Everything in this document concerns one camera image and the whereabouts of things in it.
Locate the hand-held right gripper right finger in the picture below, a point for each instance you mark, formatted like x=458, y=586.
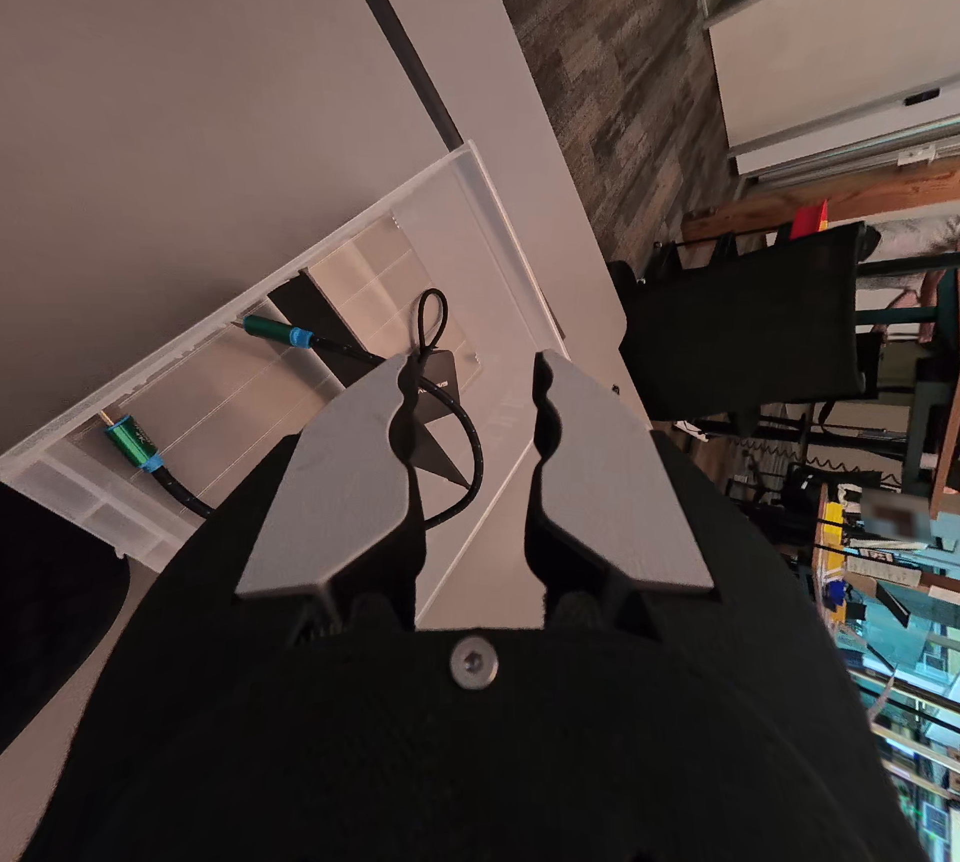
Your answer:
x=611, y=479

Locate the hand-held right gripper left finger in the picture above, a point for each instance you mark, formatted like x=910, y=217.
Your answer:
x=337, y=479

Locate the clear plastic organizer box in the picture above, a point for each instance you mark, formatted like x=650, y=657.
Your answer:
x=225, y=389

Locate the black capture box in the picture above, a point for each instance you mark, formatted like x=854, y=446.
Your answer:
x=442, y=374

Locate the black divider plate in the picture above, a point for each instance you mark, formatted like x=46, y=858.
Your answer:
x=322, y=310

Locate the red yellow plastic item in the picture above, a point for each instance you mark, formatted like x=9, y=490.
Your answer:
x=810, y=220

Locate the dark grey table strip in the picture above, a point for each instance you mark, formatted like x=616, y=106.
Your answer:
x=390, y=29

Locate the white cabinet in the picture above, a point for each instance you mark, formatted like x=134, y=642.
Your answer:
x=825, y=51

